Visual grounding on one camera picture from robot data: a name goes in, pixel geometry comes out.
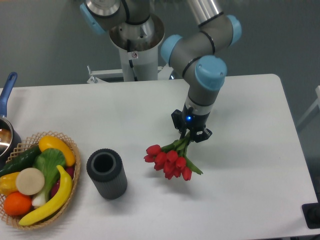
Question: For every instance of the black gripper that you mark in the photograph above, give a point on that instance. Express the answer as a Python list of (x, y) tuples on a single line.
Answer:
[(188, 119)]

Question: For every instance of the red tulip bouquet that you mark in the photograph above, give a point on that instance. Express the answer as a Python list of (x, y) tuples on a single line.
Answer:
[(172, 159)]

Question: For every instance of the dark grey ribbed vase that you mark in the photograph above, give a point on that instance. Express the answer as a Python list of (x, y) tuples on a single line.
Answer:
[(105, 168)]

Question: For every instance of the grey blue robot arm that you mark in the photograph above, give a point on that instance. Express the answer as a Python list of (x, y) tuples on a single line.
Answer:
[(193, 58)]

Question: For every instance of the white furniture at right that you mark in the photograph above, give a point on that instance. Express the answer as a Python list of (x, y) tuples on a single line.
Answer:
[(310, 113)]

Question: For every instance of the red vegetable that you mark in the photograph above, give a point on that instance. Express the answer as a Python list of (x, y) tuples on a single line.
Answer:
[(70, 170)]

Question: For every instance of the yellow banana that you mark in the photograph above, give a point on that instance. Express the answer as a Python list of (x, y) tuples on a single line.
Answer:
[(54, 204)]

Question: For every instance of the black device at edge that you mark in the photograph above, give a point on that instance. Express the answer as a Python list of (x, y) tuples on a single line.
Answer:
[(311, 212)]

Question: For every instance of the green bok choy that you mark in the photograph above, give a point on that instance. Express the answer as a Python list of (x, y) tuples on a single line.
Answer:
[(47, 163)]

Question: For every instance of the woven wicker basket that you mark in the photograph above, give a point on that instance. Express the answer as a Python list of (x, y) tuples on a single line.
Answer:
[(29, 142)]

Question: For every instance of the dark green cucumber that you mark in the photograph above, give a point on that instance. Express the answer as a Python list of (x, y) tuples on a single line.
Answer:
[(22, 161)]

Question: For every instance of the beige round disc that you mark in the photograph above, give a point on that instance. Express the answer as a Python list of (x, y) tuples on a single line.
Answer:
[(30, 181)]

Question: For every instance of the yellow bell pepper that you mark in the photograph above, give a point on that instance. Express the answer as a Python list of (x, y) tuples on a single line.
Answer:
[(8, 183)]

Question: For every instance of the orange fruit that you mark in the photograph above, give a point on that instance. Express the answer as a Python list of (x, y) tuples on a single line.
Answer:
[(17, 204)]

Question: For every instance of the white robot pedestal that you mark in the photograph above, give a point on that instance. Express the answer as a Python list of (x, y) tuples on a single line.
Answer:
[(138, 47)]

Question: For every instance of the blue handled saucepan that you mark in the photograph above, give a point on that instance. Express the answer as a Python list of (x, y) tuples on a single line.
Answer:
[(9, 138)]

